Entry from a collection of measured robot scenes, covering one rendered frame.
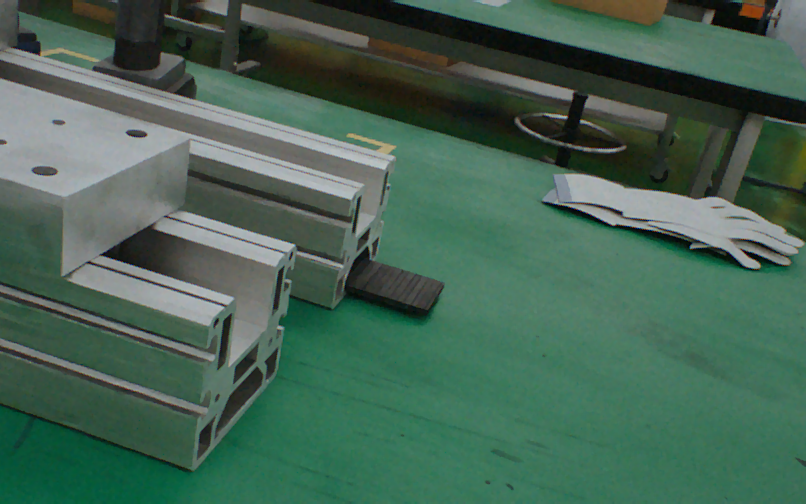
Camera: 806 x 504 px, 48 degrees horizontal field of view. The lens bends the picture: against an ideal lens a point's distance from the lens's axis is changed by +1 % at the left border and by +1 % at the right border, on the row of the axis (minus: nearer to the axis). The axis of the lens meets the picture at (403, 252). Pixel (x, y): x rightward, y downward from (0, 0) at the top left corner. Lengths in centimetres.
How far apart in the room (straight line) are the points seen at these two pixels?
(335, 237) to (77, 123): 18
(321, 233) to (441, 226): 21
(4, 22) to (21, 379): 37
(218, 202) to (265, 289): 15
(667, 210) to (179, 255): 55
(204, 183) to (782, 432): 41
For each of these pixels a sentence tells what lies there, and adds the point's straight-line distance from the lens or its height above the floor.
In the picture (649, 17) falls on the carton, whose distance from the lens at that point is 241.
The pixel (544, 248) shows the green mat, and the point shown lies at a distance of 78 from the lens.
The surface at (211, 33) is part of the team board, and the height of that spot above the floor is 26.
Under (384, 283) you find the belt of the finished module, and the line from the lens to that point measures 63.
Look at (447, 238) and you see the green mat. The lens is 75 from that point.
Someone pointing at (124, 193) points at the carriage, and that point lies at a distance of 45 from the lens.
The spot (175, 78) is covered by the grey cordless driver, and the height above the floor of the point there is 84.
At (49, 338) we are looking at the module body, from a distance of 45.
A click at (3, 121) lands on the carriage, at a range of 49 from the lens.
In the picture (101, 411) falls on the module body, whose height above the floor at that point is 80.
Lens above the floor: 107
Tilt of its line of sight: 24 degrees down
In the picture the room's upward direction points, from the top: 12 degrees clockwise
